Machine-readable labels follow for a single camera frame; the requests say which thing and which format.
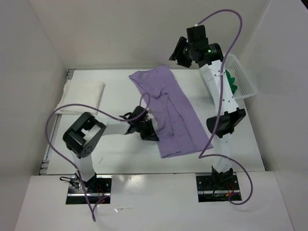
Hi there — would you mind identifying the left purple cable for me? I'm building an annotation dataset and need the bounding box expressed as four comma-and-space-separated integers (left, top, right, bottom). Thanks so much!
45, 92, 152, 222

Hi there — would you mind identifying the white t shirt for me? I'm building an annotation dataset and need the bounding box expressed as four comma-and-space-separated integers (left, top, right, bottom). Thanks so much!
56, 79, 105, 116

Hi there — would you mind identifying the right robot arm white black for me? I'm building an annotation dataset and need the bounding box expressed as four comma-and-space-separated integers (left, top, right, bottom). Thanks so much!
169, 37, 246, 190

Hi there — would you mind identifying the aluminium table edge rail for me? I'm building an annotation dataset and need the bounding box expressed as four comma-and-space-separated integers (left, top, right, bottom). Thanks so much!
38, 69, 75, 176

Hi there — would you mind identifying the purple shirt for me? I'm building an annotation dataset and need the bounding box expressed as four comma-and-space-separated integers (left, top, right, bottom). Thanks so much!
129, 66, 209, 158

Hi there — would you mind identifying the green shirt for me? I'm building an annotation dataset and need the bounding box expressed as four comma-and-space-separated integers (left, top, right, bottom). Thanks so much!
225, 70, 238, 94

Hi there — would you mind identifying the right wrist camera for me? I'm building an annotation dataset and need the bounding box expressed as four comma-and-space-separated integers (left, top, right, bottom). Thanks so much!
186, 25, 208, 44

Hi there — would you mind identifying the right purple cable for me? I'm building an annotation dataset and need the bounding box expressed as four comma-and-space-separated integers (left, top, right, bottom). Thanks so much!
193, 9, 253, 205

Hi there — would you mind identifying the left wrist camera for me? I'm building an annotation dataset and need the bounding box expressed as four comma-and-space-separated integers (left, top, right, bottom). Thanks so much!
130, 106, 148, 120

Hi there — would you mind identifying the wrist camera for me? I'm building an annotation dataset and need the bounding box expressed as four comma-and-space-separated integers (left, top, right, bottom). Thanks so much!
186, 25, 208, 44
130, 106, 148, 120

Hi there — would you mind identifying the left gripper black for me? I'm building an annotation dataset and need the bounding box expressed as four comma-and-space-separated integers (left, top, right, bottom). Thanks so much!
135, 118, 158, 141

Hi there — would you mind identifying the white plastic basket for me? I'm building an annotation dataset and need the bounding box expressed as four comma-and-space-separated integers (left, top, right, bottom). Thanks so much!
225, 54, 257, 100

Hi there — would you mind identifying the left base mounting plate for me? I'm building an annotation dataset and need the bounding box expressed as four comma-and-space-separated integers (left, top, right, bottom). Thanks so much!
60, 175, 112, 205

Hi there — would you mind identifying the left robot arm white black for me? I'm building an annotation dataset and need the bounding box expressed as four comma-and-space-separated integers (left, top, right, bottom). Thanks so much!
63, 111, 159, 193

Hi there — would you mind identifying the purple cable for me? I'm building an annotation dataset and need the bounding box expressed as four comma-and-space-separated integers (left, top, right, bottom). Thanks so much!
193, 9, 253, 205
45, 92, 152, 222

